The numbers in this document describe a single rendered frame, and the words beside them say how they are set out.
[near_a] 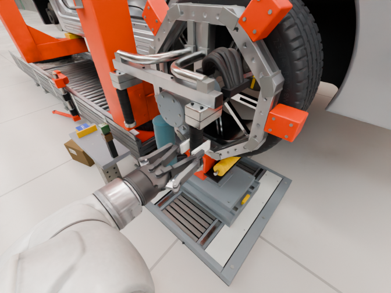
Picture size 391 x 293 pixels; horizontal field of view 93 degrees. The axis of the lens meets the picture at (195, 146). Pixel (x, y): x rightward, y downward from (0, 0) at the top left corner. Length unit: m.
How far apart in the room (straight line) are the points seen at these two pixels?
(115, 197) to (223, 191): 0.86
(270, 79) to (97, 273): 0.52
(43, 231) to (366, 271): 1.46
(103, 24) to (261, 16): 0.65
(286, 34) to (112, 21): 0.69
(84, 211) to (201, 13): 0.57
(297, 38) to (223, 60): 0.24
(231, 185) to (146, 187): 0.86
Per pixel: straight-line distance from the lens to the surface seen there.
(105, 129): 0.99
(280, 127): 0.59
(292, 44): 0.62
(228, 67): 0.48
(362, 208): 1.77
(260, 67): 0.56
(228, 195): 1.15
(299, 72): 0.63
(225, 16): 0.60
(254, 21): 0.56
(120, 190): 0.38
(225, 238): 1.19
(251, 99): 0.73
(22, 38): 2.87
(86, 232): 0.28
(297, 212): 1.50
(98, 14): 0.97
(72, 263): 0.23
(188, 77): 0.45
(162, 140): 0.81
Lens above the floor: 1.16
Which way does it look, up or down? 41 degrees down
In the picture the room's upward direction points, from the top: straight up
